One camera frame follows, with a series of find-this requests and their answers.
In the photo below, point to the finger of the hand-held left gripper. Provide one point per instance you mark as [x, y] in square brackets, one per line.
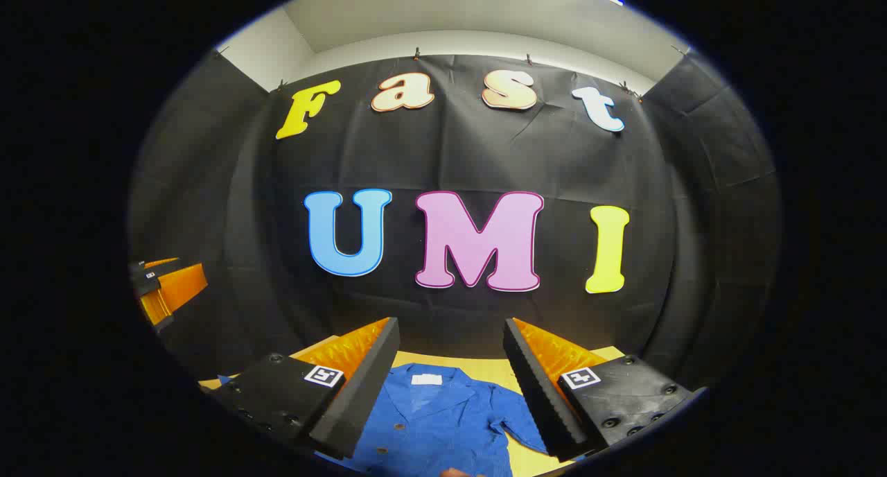
[181, 288]

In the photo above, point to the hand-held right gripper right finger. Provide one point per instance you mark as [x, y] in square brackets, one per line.
[540, 401]

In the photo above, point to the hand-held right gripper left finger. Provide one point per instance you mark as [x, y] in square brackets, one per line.
[360, 394]

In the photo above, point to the black backdrop cloth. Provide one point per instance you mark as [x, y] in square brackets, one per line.
[485, 158]

